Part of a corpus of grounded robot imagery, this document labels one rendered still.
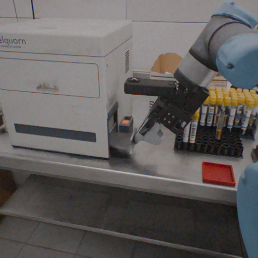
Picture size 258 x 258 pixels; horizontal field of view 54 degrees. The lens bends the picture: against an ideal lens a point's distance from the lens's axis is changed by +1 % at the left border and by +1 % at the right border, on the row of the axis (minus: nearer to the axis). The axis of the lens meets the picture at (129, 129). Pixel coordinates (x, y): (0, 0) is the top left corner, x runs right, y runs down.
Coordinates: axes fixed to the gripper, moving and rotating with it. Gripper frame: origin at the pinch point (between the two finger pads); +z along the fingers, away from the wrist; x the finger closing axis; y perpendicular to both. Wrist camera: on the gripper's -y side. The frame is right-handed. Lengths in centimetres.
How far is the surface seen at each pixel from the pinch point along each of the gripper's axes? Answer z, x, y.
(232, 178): -7.7, -5.0, 22.4
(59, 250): 103, 26, 6
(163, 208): 53, 42, 38
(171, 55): -10, 53, -1
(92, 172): 9.3, -8.5, -4.6
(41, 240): 110, 30, -6
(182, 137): -3.8, 6.7, 11.1
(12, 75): 0.5, -4.4, -31.9
